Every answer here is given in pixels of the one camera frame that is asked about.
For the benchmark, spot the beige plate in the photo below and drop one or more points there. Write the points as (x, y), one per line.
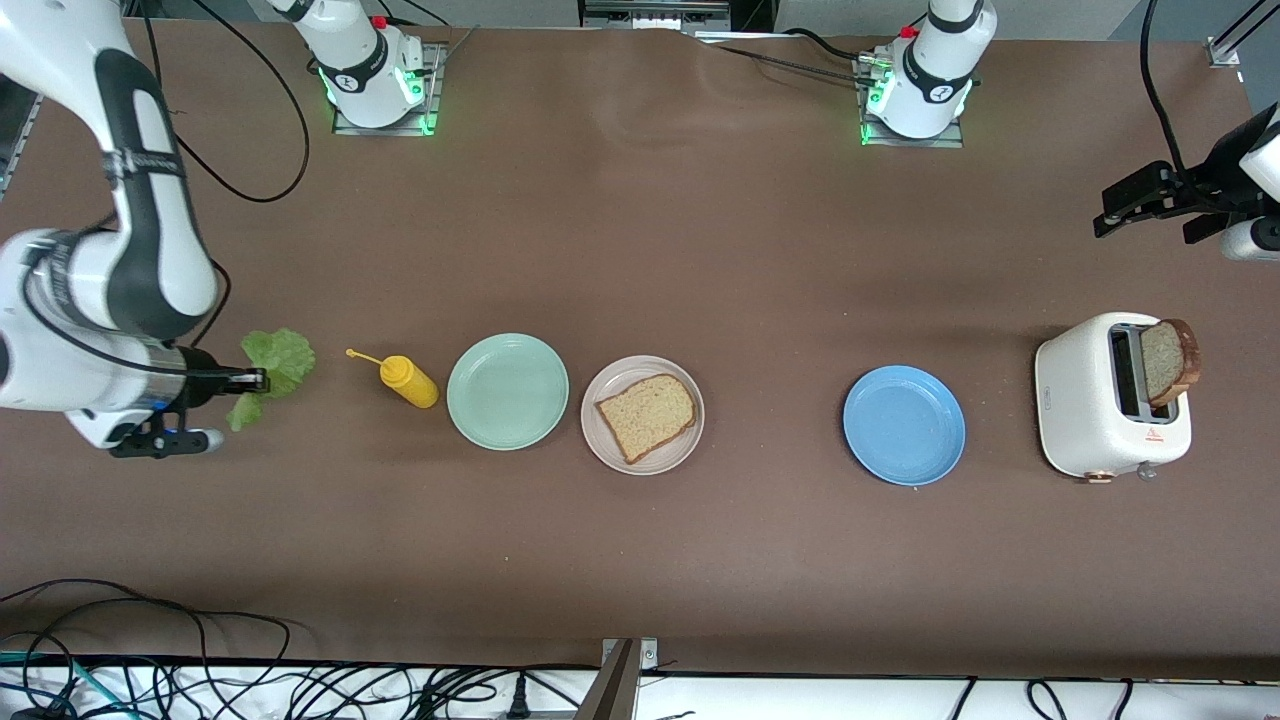
(670, 455)

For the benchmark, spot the green lettuce leaf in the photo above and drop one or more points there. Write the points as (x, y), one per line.
(285, 355)

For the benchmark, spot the white side bench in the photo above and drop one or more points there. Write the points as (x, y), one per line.
(800, 700)

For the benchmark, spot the white toaster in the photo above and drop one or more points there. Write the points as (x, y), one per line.
(1075, 400)

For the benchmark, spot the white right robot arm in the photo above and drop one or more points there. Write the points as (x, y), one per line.
(150, 250)

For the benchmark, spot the black power plug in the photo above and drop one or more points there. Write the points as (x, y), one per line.
(518, 705)

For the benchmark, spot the aluminium profile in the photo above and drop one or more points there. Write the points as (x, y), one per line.
(1225, 48)

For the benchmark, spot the brown bread slice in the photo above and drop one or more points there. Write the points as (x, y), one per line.
(645, 415)
(1163, 360)

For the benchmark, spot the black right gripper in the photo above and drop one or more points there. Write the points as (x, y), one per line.
(200, 385)

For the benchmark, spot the yellow mustard squeeze bottle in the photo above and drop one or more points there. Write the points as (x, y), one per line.
(410, 382)

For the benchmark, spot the grey metal frame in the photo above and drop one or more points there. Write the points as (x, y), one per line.
(655, 12)

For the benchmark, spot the blue plate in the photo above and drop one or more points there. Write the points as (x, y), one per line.
(904, 425)

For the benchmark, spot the mint green plate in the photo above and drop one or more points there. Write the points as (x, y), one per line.
(507, 392)

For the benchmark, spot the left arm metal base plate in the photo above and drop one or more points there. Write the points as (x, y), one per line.
(915, 142)

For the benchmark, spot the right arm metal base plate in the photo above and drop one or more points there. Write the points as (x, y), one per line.
(385, 131)

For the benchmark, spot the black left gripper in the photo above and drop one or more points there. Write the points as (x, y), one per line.
(1200, 187)

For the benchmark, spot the grey metal bracket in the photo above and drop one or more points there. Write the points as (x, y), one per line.
(620, 690)

